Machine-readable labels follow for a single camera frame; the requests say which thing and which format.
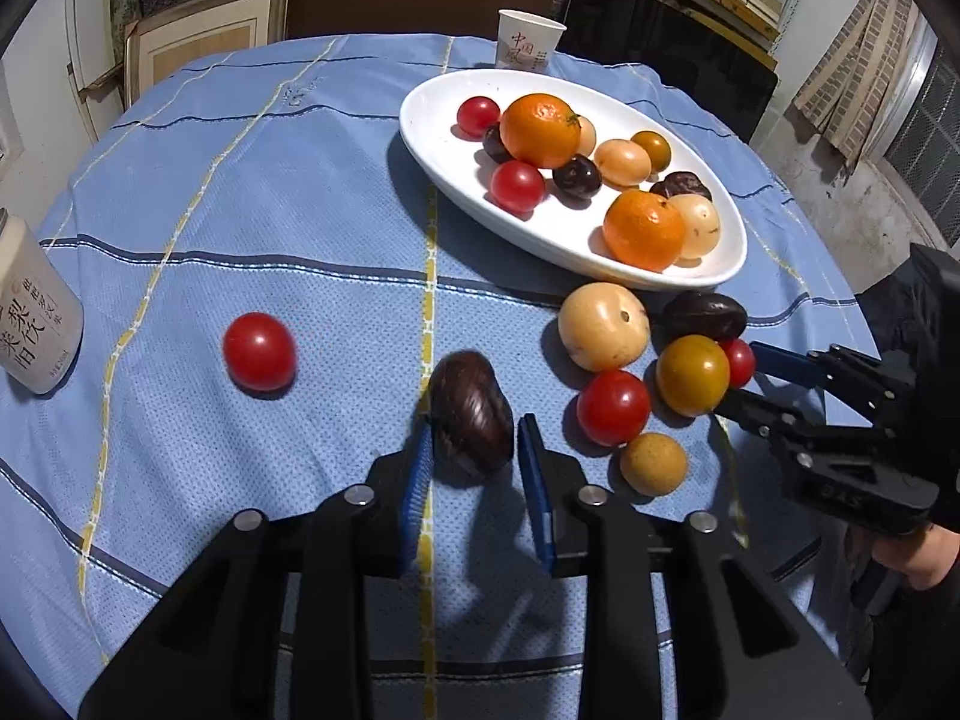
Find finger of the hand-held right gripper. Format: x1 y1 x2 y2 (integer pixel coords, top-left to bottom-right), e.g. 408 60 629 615
716 388 871 458
750 341 912 421

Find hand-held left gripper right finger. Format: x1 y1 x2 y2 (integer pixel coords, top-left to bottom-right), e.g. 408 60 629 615
517 414 875 720

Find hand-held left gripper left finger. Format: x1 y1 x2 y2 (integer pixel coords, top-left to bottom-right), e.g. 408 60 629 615
79 420 436 720

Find red cherry tomato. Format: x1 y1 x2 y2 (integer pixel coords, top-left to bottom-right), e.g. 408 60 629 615
223 313 297 392
490 160 547 212
576 370 652 447
718 338 757 389
456 95 501 138

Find yellow cherry tomato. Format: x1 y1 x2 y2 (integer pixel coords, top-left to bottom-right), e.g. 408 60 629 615
656 335 731 418

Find mandarin orange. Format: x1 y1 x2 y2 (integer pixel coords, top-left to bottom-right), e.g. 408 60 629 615
500 92 582 170
604 190 687 272

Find white oval plate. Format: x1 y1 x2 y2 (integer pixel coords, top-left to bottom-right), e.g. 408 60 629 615
399 69 749 292

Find person's right hand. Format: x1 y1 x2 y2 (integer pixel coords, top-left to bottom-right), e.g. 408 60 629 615
874 521 960 592

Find black jacket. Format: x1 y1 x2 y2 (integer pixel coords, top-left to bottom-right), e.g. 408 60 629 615
855 244 960 391

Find window with metal grille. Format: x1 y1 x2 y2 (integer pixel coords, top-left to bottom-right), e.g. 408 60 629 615
881 37 960 248

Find orange-yellow cherry tomato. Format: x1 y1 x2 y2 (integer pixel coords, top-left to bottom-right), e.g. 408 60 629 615
630 130 672 172

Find blue plaid tablecloth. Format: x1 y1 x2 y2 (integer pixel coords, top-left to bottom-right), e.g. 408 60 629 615
0 34 878 720

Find brick-patterned paper sheets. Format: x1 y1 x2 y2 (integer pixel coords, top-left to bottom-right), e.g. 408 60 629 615
793 0 938 182

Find black folded table board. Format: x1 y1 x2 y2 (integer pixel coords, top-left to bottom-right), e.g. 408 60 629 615
559 0 781 145

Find printed white paper cup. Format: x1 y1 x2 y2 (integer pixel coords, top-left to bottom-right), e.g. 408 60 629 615
495 9 567 74

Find beige drink bottle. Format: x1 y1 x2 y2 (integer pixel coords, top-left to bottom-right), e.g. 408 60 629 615
0 206 85 395

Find wooden framed panel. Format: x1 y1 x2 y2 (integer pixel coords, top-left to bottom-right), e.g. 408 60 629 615
124 0 290 107

